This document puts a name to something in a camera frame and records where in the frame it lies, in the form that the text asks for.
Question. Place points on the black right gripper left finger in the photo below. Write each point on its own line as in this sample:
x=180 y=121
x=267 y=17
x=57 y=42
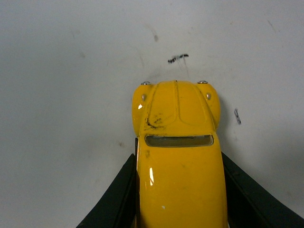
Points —
x=116 y=208

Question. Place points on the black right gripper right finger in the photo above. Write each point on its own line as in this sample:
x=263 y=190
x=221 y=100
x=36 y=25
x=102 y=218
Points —
x=251 y=206

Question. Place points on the yellow beetle toy car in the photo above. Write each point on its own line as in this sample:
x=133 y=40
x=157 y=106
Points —
x=180 y=180

